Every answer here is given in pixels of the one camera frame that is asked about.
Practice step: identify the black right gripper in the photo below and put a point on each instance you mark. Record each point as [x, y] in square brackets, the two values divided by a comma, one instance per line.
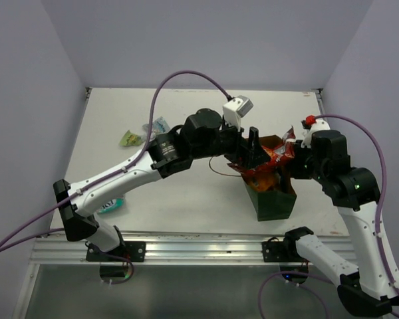
[296, 172]

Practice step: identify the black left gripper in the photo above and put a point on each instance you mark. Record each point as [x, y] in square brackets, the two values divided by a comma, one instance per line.
[249, 152]

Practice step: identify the red Doritos chip bag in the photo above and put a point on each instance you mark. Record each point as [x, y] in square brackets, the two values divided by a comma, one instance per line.
[279, 149]

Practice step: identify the yellow mango candy bag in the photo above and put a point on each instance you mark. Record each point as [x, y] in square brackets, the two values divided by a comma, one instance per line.
[263, 182]

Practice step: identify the green paper bag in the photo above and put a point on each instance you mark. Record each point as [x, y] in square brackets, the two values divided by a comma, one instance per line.
[273, 205]

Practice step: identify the grey small snack packet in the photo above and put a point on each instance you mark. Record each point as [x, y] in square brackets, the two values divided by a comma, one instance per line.
[159, 126]

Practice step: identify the light green small snack packet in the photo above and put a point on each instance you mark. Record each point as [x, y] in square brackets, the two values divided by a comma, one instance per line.
[130, 139]

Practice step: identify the green Fox's candy bag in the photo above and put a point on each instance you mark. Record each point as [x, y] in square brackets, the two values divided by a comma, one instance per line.
[111, 206]

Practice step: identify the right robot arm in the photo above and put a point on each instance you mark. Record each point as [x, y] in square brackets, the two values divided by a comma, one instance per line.
[369, 288]

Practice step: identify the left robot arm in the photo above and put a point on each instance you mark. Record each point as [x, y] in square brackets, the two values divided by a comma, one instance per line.
[203, 135]

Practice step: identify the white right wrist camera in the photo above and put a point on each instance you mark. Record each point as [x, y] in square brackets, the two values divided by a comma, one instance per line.
[312, 124]

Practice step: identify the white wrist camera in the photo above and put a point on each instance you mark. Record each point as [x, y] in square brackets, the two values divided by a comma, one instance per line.
[235, 110]
[312, 124]

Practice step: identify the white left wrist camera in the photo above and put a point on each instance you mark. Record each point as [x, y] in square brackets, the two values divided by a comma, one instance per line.
[235, 110]

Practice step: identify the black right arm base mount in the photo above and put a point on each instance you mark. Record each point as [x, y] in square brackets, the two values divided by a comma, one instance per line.
[274, 250]

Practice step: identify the aluminium table edge rail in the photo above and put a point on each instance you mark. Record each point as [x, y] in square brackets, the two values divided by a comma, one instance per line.
[163, 249]

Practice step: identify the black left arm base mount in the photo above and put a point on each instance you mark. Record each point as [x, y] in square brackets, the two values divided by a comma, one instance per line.
[116, 266]

